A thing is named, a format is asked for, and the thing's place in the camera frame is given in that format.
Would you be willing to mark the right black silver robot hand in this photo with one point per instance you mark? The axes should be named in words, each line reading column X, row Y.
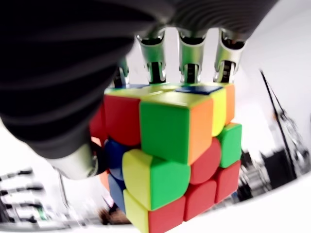
column 60, row 60

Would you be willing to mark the multicoloured Rubik's cube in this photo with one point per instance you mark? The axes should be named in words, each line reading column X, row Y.
column 165, row 136

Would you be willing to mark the black tripod stand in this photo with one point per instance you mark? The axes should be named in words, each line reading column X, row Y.
column 279, row 114

